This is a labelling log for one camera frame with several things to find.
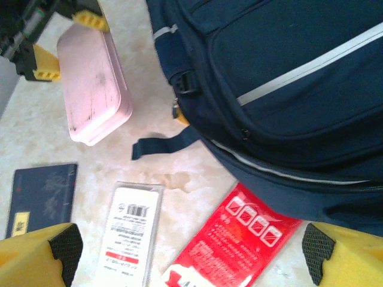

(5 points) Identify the navy blue school backpack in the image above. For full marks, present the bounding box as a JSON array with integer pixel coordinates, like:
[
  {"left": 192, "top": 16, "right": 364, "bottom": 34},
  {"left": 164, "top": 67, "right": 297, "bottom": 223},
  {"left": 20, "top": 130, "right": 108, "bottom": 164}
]
[{"left": 130, "top": 0, "right": 383, "bottom": 237}]

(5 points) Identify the pink pencil case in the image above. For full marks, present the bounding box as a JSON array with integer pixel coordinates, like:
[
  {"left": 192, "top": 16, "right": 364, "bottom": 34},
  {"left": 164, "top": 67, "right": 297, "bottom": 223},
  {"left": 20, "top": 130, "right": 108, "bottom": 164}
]
[{"left": 56, "top": 24, "right": 134, "bottom": 147}]

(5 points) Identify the navy book corner yellow label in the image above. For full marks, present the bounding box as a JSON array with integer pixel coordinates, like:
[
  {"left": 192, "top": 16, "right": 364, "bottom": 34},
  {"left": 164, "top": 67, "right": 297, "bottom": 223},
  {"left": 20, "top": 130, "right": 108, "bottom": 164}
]
[{"left": 5, "top": 163, "right": 79, "bottom": 240}]

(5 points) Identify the white pen blister pack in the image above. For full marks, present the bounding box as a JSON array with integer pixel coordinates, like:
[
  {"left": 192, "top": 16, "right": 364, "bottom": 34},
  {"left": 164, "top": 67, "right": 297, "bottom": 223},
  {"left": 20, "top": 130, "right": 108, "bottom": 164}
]
[{"left": 95, "top": 181, "right": 165, "bottom": 287}]

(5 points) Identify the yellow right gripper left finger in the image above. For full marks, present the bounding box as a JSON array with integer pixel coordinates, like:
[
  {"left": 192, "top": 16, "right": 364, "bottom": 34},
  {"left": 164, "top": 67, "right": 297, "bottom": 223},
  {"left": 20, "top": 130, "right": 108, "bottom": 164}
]
[{"left": 0, "top": 222, "right": 84, "bottom": 287}]

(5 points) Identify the red stationery package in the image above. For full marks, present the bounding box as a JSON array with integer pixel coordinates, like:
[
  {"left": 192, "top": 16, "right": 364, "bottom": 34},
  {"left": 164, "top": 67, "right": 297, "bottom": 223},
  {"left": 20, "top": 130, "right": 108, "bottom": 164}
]
[{"left": 160, "top": 182, "right": 303, "bottom": 287}]

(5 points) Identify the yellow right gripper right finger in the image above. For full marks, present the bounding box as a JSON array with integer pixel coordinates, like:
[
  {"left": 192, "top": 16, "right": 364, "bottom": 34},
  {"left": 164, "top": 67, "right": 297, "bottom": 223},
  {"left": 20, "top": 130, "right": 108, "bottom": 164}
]
[{"left": 301, "top": 222, "right": 383, "bottom": 287}]

